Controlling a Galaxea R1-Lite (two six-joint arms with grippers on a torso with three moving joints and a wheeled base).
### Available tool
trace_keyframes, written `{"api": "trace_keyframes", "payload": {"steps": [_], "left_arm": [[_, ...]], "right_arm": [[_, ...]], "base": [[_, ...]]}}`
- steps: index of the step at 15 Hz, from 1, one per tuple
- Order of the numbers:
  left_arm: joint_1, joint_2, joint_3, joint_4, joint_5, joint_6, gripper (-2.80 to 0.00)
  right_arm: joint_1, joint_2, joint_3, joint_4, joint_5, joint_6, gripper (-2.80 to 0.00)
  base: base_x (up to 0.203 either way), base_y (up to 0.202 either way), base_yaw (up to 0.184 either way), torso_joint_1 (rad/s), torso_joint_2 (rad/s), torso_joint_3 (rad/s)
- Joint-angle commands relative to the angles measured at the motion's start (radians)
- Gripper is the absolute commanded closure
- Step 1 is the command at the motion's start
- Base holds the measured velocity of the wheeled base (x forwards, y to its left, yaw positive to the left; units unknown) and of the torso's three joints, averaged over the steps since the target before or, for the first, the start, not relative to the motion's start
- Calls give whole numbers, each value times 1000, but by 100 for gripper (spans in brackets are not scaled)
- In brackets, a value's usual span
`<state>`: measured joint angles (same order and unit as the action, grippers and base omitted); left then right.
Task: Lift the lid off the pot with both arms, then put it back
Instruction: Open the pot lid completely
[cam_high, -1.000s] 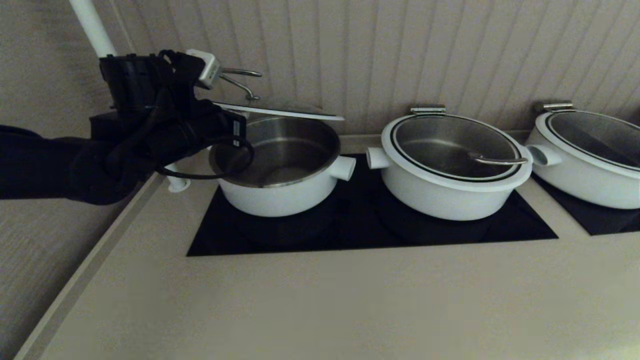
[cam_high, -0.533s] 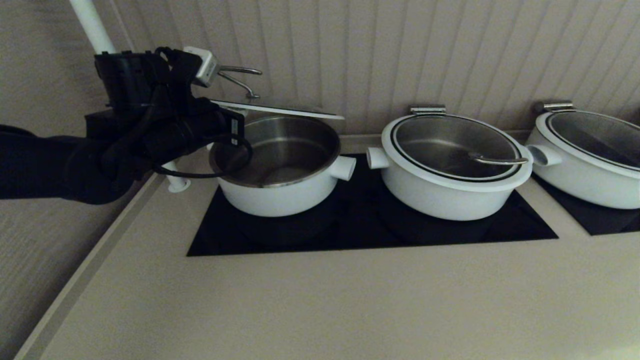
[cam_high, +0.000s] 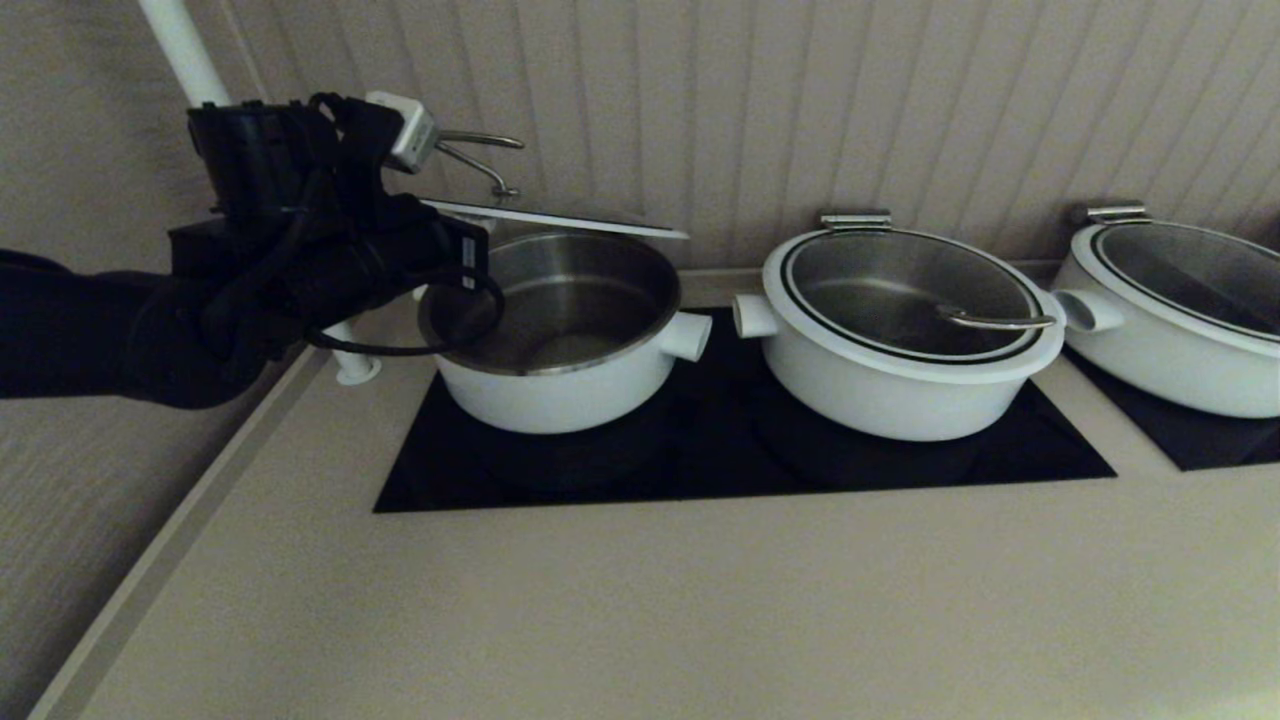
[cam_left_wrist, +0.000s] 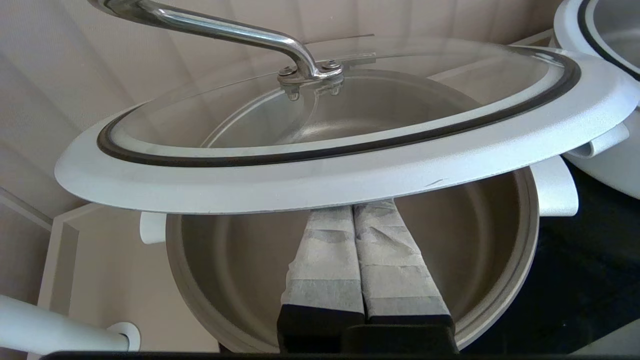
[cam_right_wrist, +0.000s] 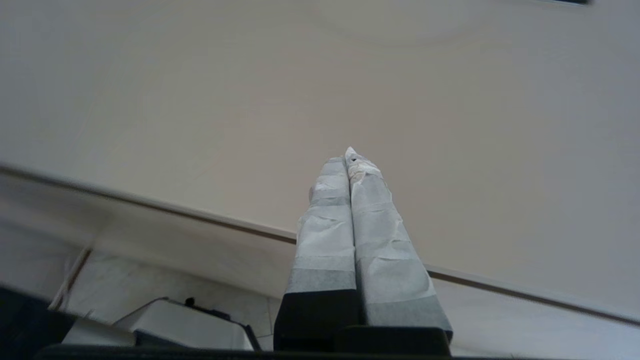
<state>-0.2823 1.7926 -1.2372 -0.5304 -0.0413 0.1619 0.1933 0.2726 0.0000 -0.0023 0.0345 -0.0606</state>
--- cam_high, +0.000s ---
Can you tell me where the wide black glass hob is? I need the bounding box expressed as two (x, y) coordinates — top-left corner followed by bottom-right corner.
(373, 308), (1117, 515)

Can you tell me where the white round pot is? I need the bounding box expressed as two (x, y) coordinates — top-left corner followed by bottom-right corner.
(732, 290), (1066, 443)
(416, 232), (714, 436)
(1050, 255), (1280, 419)

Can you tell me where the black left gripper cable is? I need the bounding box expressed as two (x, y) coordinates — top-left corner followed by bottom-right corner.
(305, 270), (506, 358)

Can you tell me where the white support pole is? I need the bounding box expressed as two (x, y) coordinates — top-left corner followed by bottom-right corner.
(138, 0), (383, 386)

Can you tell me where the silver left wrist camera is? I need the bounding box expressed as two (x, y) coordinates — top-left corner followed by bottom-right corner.
(364, 91), (440, 174)

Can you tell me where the glass lid with steel handle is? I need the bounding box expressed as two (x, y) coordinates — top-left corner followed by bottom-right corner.
(1070, 220), (1280, 359)
(762, 228), (1067, 385)
(420, 130), (691, 241)

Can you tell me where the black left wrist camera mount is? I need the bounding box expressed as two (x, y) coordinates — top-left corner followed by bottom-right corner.
(187, 93), (406, 216)

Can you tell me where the small black glass hob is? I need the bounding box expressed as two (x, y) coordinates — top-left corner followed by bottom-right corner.
(1062, 345), (1280, 473)

